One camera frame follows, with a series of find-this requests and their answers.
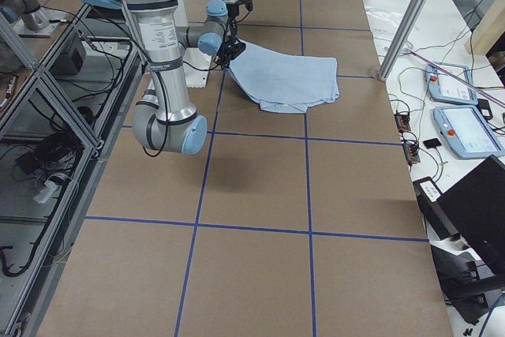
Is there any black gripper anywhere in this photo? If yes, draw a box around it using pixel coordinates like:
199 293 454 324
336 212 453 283
227 2 240 37
217 39 245 67

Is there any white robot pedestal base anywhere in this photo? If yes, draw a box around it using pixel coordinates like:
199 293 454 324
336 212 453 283
174 0 211 88

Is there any black power adapter box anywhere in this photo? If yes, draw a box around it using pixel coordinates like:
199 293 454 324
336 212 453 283
413 177 450 240

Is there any far blue teach pendant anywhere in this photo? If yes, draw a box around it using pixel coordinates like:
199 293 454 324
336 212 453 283
425 62 477 106

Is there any black laptop computer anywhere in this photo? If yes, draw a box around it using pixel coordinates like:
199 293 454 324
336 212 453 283
437 155 504 274

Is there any light blue button shirt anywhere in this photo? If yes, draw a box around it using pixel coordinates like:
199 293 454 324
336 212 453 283
230 42 340 114

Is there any clear plastic bag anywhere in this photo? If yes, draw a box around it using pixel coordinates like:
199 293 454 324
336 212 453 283
365 6 402 55

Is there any aluminium frame post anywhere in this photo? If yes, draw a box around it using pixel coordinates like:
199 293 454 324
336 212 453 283
377 0 427 81

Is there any near blue teach pendant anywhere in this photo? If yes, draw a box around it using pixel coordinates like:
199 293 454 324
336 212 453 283
432 105 504 159

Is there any small black card device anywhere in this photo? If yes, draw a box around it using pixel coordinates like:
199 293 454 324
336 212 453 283
423 138 442 150

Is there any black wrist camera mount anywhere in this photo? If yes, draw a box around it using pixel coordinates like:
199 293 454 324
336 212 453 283
238 0 253 12

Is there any blue teach pendant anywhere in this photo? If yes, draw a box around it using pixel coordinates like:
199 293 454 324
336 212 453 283
432 105 504 159
425 62 477 106

